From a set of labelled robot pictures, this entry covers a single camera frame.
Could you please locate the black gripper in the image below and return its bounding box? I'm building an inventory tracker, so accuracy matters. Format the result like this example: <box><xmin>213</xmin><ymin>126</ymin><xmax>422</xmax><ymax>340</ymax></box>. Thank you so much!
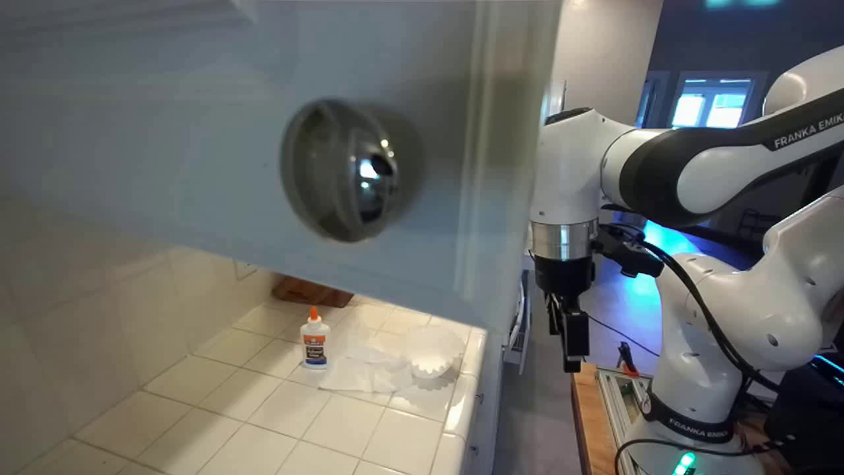
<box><xmin>536</xmin><ymin>258</ymin><xmax>593</xmax><ymax>372</ymax></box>

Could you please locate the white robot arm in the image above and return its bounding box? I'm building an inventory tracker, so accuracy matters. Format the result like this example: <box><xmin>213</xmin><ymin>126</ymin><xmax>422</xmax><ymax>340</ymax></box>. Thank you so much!
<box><xmin>527</xmin><ymin>48</ymin><xmax>844</xmax><ymax>443</ymax></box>

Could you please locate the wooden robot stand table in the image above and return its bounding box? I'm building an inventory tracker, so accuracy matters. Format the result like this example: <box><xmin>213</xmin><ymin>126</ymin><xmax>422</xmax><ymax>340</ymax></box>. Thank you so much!
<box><xmin>573</xmin><ymin>364</ymin><xmax>648</xmax><ymax>475</ymax></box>

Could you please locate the clear plastic bag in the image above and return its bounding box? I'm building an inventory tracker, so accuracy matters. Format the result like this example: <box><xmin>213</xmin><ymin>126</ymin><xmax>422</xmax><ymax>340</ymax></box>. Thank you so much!
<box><xmin>321</xmin><ymin>329</ymin><xmax>407</xmax><ymax>394</ymax></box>

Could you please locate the round metal door knob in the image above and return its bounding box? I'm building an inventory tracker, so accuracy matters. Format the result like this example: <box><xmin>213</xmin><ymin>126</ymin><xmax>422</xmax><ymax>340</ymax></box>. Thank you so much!
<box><xmin>279</xmin><ymin>98</ymin><xmax>411</xmax><ymax>244</ymax></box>

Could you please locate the white glue bottle orange cap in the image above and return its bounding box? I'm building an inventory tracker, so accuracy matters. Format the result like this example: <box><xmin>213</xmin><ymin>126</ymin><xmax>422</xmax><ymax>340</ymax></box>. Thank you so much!
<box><xmin>302</xmin><ymin>307</ymin><xmax>329</xmax><ymax>368</ymax></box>

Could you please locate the brown wooden block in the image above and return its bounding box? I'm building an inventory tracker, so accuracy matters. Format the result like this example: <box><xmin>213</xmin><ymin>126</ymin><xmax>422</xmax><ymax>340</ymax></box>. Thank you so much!
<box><xmin>271</xmin><ymin>274</ymin><xmax>350</xmax><ymax>310</ymax></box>

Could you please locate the white cabinet door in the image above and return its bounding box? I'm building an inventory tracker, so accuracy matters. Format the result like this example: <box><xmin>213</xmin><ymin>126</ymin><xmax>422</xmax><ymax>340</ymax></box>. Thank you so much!
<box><xmin>0</xmin><ymin>0</ymin><xmax>559</xmax><ymax>327</ymax></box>

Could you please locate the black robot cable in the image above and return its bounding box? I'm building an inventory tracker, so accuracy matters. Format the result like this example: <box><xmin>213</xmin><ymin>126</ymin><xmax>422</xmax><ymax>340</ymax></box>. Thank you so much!
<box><xmin>605</xmin><ymin>226</ymin><xmax>787</xmax><ymax>394</ymax></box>

